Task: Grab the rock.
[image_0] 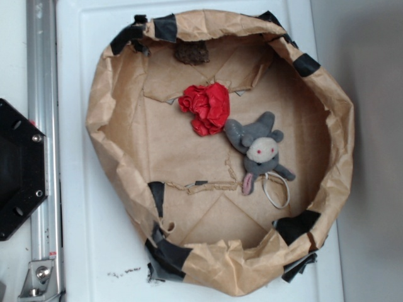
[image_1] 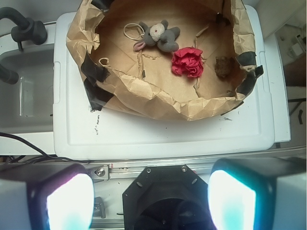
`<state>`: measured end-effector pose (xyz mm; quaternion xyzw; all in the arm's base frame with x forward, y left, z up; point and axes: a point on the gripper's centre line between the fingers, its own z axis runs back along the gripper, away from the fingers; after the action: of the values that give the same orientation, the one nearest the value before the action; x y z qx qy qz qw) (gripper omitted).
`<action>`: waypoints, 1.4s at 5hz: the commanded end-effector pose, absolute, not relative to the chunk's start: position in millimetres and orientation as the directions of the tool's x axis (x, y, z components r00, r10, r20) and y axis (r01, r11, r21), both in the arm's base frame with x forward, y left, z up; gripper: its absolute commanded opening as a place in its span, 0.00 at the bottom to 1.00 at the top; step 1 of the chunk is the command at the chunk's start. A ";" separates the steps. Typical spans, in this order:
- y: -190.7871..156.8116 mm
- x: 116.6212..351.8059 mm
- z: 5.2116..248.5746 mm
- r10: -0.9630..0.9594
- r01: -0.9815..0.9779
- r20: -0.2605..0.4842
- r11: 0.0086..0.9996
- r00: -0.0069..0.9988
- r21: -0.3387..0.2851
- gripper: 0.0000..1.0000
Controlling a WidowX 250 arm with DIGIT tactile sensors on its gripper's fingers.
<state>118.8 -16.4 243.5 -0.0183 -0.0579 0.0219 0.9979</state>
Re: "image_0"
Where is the dark brown rock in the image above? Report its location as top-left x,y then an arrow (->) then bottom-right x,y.
174,41 -> 210,65

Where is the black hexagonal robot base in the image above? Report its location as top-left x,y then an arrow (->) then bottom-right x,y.
0,99 -> 47,242

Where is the brown paper bag bin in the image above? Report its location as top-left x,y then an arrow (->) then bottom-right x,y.
86,9 -> 355,296

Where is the crumpled red paper ball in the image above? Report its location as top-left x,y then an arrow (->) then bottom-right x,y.
178,82 -> 230,136

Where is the grey plush mouse toy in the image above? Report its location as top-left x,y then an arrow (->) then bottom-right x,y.
224,111 -> 296,196

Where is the white loop cord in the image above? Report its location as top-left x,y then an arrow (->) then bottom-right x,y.
261,171 -> 291,210

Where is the metal corner bracket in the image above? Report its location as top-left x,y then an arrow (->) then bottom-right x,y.
18,259 -> 57,301

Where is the aluminium extrusion rail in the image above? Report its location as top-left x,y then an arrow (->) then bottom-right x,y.
26,1 -> 65,301

